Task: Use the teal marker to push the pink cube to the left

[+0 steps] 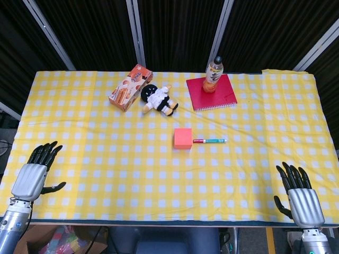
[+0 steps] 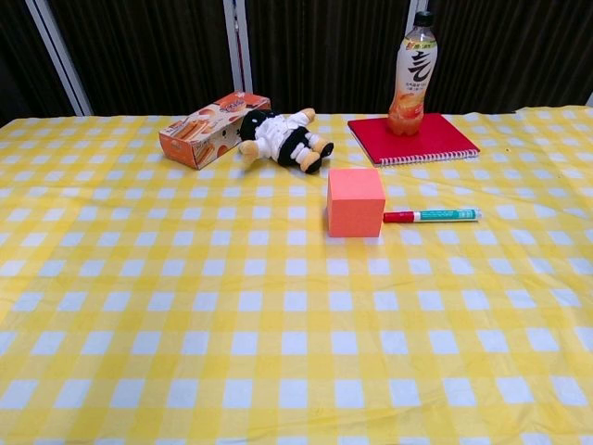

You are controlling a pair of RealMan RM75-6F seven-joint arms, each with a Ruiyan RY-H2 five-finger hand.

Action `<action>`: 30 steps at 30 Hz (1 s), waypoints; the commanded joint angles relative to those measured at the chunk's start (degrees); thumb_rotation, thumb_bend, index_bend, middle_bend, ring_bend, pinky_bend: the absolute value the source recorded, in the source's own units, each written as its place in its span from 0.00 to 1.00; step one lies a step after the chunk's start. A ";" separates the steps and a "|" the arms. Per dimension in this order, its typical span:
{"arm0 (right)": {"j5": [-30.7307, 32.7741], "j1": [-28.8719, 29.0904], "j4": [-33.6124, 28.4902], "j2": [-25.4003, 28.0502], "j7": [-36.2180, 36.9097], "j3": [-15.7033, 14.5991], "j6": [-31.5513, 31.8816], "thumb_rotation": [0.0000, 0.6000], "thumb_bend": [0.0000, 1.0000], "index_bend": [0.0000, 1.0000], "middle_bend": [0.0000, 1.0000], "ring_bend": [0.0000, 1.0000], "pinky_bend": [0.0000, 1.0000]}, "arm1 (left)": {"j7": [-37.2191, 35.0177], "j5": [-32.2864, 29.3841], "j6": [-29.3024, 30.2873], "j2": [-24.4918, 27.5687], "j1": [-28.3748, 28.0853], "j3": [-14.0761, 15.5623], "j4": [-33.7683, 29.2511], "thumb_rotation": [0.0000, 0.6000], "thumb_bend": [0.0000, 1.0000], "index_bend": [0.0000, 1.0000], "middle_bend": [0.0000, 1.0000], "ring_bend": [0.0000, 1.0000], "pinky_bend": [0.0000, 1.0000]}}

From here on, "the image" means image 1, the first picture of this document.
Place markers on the aluminium frame post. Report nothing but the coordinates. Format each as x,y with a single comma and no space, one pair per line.
47,31
222,26
136,34
317,47

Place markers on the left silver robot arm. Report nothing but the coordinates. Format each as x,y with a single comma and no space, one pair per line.
12,225

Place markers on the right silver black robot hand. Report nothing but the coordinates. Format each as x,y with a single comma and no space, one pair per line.
304,207

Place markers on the yellow white checkered tablecloth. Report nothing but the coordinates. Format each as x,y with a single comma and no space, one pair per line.
132,172

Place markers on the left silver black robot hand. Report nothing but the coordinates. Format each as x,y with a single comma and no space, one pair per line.
27,181

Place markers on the red and green marker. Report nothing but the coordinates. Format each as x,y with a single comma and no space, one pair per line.
212,141

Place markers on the orange snack box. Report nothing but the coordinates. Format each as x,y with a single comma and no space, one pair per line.
129,88

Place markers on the red spiral notebook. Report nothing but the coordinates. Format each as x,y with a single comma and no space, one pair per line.
212,99

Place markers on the brown cardboard box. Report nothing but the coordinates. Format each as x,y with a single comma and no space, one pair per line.
29,242

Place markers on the colourful foam blocks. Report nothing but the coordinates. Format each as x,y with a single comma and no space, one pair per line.
62,240

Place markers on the orange tea drink bottle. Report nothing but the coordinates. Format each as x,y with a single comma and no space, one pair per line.
212,76

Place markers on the black white plush doll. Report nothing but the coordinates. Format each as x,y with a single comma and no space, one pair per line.
159,99

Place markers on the aluminium frame rail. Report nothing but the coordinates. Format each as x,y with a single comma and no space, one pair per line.
10,111

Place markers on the blue grey chair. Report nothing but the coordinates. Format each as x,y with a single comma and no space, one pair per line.
164,240

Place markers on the orange sticky note block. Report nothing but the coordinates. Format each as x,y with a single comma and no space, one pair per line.
182,137

